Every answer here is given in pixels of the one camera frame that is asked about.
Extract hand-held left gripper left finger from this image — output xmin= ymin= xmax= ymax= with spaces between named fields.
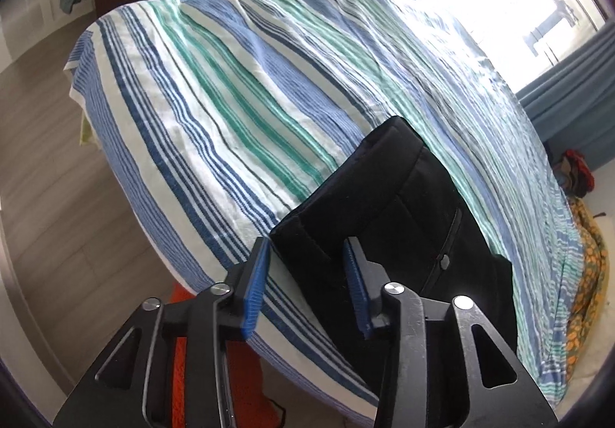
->
xmin=52 ymin=236 xmax=274 ymax=428

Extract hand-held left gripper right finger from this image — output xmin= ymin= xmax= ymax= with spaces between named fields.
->
xmin=342 ymin=237 xmax=560 ymax=428

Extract black pants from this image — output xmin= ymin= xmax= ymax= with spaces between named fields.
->
xmin=269 ymin=116 xmax=520 ymax=390

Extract orange fleece garment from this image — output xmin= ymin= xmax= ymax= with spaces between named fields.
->
xmin=166 ymin=286 xmax=265 ymax=428

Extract striped blue green bed cover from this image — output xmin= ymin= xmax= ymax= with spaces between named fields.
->
xmin=64 ymin=0 xmax=584 ymax=410

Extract yellow patterned quilt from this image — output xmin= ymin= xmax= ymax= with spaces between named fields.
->
xmin=562 ymin=197 xmax=611 ymax=381

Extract red and black clothes pile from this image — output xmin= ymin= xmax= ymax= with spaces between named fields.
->
xmin=550 ymin=149 xmax=597 ymax=198

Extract blue curtain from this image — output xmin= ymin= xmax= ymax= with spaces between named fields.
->
xmin=516 ymin=20 xmax=615 ymax=143

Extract large window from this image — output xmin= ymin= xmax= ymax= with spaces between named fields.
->
xmin=384 ymin=0 xmax=608 ymax=95

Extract black floor cable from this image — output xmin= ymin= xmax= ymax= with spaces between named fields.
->
xmin=266 ymin=399 xmax=289 ymax=428

